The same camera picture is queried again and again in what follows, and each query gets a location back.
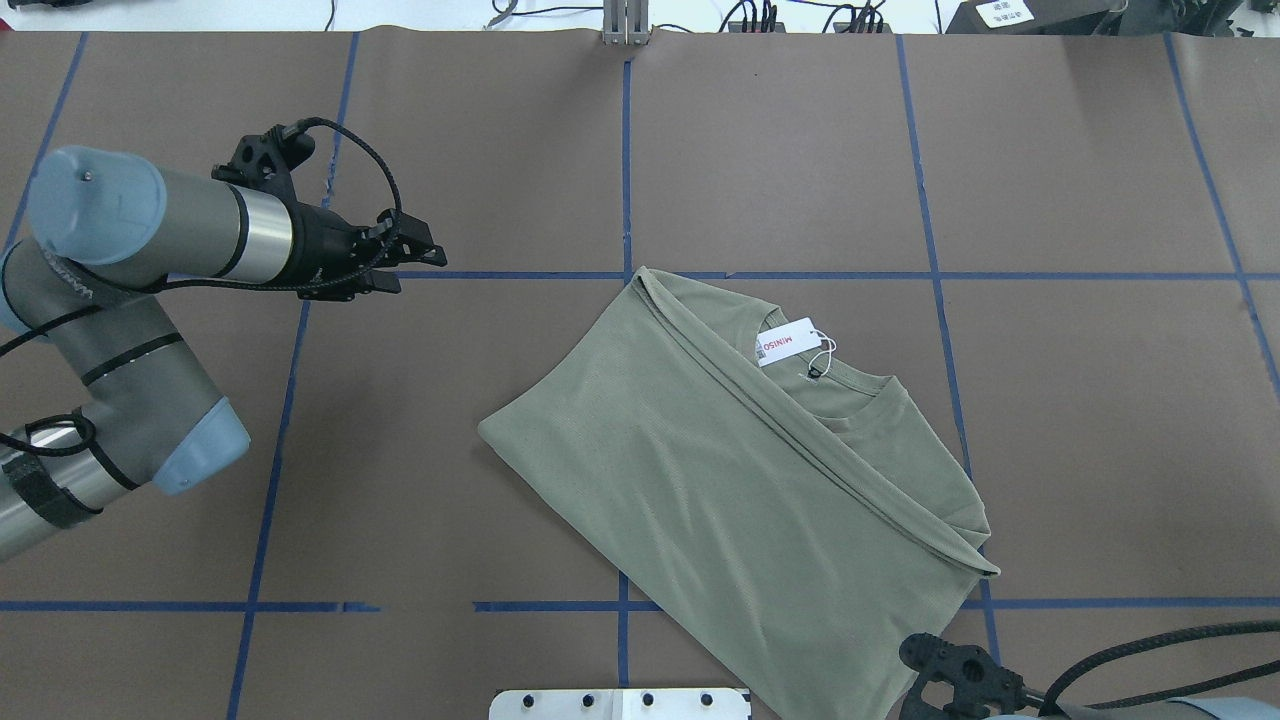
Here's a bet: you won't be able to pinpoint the white Miniso price tag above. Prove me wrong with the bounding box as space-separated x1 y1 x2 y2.
755 316 826 366

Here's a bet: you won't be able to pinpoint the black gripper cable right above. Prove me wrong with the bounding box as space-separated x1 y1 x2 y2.
1041 620 1280 716

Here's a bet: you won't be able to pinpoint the aluminium frame post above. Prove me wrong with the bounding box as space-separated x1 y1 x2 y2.
602 0 652 46

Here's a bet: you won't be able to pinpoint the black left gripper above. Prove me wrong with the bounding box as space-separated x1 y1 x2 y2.
291 202 448 302

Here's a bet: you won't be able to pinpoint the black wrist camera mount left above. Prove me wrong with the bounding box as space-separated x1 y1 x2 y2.
210 124 315 201

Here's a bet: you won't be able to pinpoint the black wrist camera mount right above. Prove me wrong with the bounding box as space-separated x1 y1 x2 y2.
899 633 1033 719

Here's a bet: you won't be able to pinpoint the white camera pole base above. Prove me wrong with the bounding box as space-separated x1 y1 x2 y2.
488 687 753 719

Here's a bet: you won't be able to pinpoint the black laptop computer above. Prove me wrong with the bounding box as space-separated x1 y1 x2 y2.
943 1 1129 36

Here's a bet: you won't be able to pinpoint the olive green long-sleeve shirt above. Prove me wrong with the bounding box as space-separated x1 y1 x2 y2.
477 268 998 719

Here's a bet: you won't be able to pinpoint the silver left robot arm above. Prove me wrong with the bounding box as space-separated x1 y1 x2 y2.
3 135 447 560

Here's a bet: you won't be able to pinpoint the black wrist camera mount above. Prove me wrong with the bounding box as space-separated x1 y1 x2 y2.
899 633 1033 719
210 124 315 201

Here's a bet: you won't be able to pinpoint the brown paper table cover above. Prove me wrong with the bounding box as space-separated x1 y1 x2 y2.
3 27 1277 719

